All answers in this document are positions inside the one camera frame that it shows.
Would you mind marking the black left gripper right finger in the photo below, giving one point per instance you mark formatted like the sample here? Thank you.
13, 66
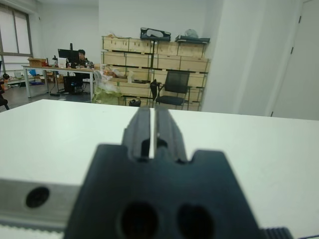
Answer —
169, 134

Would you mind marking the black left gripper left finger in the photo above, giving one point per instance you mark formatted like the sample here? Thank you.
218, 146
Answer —
139, 129

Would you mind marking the brown cardboard box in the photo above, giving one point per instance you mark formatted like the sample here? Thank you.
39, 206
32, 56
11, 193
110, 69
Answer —
37, 62

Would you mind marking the black waste bin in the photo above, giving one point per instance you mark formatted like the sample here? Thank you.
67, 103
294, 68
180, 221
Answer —
134, 102

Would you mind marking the black folded chair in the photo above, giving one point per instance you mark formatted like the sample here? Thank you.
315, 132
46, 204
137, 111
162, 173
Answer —
154, 88

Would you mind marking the green sack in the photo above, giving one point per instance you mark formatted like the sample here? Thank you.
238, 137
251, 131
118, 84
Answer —
107, 97

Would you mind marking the black mesh office chair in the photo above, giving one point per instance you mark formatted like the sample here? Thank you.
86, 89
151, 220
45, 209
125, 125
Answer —
174, 84

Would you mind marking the white plastic bag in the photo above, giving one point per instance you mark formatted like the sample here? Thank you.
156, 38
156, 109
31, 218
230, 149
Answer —
104, 81

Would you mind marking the stacked wooden crates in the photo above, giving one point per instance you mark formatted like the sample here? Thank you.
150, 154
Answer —
139, 59

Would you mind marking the black computer tower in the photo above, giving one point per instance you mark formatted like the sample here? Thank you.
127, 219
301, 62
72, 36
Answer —
72, 84

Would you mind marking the seated person in black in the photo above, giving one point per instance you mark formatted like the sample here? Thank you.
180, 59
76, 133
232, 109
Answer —
81, 59

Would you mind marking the black carrying case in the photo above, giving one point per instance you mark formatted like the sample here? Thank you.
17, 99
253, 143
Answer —
154, 35

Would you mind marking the black flat tray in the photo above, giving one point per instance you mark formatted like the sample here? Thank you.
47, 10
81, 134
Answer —
192, 39

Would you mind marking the grey plastic bag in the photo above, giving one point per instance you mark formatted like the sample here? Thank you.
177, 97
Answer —
191, 33

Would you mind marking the black computer monitor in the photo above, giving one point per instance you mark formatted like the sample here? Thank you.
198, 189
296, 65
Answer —
66, 54

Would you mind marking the white office desk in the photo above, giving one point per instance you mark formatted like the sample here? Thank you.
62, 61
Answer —
49, 68

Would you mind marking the black and red chair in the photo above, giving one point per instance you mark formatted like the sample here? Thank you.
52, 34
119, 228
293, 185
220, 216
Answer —
3, 95

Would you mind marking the window with grey frame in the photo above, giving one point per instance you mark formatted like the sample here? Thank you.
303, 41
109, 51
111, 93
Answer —
15, 32

